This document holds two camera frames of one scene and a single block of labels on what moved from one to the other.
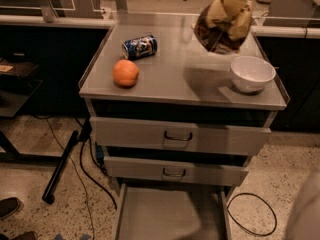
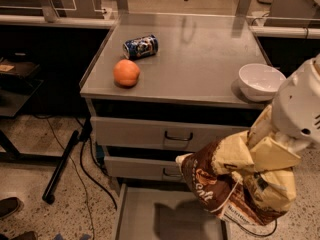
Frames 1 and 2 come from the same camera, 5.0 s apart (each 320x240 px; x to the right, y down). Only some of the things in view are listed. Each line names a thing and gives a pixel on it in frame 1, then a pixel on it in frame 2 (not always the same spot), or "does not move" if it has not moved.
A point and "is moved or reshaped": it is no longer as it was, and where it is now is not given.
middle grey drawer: x=184 y=171 does not move
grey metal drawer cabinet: x=172 y=118 does not move
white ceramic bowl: x=251 y=73 is moved or reshaped
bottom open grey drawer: x=172 y=212 does not move
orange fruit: x=125 y=73 does not move
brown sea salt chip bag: x=222 y=26 -> x=248 y=175
